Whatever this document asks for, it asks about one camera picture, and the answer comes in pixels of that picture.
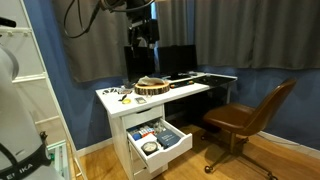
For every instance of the grey curtain left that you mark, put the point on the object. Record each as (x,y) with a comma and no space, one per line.
(100,52)

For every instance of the black 3x3 Rubik's cube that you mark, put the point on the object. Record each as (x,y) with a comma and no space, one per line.
(144,132)

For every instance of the crumpled beige cloth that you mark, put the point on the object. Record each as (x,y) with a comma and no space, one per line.
(149,81)

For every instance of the grey curtain right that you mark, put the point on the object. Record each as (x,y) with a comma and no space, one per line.
(282,34)

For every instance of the black desk mat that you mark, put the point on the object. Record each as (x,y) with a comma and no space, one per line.
(213,81)

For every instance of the white paper booklet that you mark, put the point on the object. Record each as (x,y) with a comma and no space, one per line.
(148,138)

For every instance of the white desk with drawers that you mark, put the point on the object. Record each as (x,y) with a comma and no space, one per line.
(124,116)

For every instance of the black monitor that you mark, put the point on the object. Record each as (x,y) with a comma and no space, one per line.
(139,62)
(175,61)

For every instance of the navy Berkeley Engineering notebook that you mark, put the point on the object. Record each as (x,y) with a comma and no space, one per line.
(167,138)

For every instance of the brown leather office chair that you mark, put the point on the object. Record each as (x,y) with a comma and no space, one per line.
(239,119)

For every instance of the grey curtain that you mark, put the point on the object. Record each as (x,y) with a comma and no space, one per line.
(100,52)
(282,34)

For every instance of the grey duct tape roll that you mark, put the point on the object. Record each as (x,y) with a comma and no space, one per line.
(149,147)

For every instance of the open white drawer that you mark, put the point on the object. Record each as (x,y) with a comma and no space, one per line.
(158,142)

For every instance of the round wooden log slice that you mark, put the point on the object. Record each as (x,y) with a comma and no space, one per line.
(151,89)

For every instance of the right black monitor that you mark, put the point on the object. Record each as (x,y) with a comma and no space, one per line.
(175,61)

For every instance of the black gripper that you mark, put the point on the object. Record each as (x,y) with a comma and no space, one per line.
(143,27)

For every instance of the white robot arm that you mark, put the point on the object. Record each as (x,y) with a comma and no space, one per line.
(23,150)

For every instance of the left black monitor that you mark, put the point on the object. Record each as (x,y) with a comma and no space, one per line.
(139,62)

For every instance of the blue ball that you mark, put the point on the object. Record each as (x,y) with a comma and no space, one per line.
(136,136)

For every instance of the white shelf frame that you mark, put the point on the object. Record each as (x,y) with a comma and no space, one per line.
(34,87)

